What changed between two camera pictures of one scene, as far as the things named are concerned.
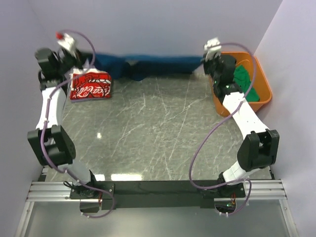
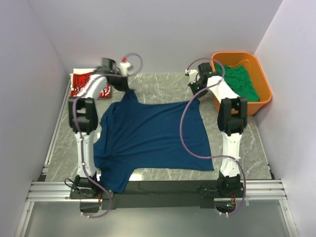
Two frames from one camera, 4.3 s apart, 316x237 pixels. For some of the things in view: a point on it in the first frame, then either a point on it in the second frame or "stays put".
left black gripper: (80, 59) -> (124, 85)
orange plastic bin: (261, 85) stays put
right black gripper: (206, 63) -> (192, 86)
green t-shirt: (242, 76) stays put
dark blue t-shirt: (138, 67) -> (141, 135)
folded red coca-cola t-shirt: (90, 84) stays put
